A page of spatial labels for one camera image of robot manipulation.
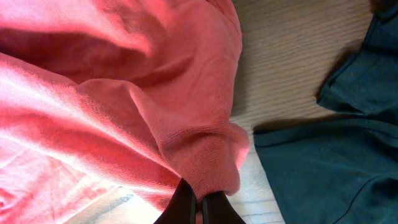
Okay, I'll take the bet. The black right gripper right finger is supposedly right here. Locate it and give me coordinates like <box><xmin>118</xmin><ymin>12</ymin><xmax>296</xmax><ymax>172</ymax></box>
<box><xmin>202</xmin><ymin>192</ymin><xmax>245</xmax><ymax>224</ymax></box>

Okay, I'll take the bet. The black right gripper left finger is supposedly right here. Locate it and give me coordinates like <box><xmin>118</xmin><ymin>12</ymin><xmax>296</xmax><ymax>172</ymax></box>
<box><xmin>154</xmin><ymin>179</ymin><xmax>196</xmax><ymax>224</ymax></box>

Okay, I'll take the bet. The red t-shirt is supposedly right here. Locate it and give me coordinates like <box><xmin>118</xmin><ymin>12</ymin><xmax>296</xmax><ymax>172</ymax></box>
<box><xmin>1</xmin><ymin>0</ymin><xmax>249</xmax><ymax>223</ymax></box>

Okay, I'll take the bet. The black garment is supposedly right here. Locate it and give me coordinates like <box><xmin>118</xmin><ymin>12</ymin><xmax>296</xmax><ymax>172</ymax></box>
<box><xmin>254</xmin><ymin>4</ymin><xmax>397</xmax><ymax>224</ymax></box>

